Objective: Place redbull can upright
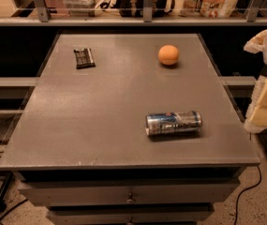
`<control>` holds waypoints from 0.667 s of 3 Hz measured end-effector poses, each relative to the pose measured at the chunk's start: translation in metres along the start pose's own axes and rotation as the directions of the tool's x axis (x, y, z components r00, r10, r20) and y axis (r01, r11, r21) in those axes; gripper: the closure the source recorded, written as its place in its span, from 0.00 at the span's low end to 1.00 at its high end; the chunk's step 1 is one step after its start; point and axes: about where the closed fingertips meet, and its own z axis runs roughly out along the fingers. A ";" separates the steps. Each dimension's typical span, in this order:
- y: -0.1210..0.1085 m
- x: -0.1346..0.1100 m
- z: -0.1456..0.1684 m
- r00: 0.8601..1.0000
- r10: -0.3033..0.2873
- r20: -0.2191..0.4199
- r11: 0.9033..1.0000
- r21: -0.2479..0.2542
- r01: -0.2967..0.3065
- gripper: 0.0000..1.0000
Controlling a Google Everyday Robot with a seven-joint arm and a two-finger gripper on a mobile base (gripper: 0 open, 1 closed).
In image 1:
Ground silver blue redbull can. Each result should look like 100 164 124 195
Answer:
145 111 202 136

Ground printed snack bag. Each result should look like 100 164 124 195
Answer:
180 0 238 18

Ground orange fruit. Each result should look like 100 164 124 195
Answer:
158 45 179 66

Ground grey drawer cabinet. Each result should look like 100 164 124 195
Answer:
0 34 260 225

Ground black backpack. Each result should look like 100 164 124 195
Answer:
100 0 175 18

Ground dark snack bar wrapper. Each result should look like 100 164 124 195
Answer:
74 48 96 69

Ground round drawer knob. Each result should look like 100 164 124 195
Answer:
126 193 136 204

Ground black cable on right floor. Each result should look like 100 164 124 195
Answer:
233 165 262 225

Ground grey metal shelf rail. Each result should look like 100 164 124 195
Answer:
0 0 267 26

